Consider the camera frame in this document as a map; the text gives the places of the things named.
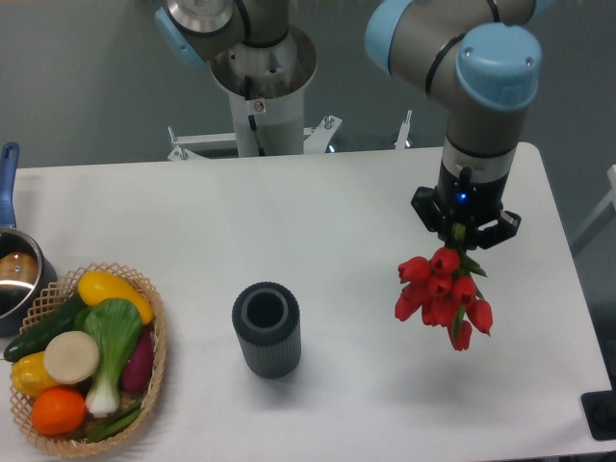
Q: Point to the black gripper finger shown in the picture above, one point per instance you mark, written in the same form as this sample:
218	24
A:
434	219
505	228

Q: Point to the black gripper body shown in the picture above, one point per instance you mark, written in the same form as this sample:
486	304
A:
468	202

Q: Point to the red tulip bouquet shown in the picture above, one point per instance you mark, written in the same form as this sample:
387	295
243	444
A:
443	290

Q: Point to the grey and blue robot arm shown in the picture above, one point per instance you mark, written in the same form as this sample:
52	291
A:
476	58

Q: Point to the dark grey ribbed vase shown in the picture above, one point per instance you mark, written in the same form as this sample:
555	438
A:
266	319

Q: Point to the black device at table corner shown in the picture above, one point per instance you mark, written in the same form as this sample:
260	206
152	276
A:
599	411

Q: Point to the green bok choy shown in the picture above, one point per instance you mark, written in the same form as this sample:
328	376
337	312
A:
115	325

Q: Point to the purple sweet potato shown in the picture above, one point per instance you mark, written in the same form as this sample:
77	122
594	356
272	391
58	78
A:
138	370

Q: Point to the green onion stalks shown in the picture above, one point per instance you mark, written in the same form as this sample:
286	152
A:
112	428

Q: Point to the woven wicker basket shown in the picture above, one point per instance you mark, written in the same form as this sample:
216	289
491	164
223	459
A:
139	405

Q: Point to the beige round mushroom slice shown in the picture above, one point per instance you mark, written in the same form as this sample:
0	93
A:
71	357

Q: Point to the green cucumber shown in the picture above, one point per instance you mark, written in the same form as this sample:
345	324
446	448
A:
51	315

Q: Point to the orange fruit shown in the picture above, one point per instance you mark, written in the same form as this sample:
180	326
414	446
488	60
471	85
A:
57	411

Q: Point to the yellow bell pepper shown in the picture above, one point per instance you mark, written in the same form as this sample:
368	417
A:
30	377

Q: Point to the white frame at right edge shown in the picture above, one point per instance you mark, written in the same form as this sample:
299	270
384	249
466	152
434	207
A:
597	219

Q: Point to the white metal base frame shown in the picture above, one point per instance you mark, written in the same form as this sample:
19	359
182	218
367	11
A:
327	137

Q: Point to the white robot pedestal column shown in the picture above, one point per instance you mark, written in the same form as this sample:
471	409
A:
265	88

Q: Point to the blue handled steel saucepan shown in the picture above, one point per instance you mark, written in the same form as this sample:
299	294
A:
25	271

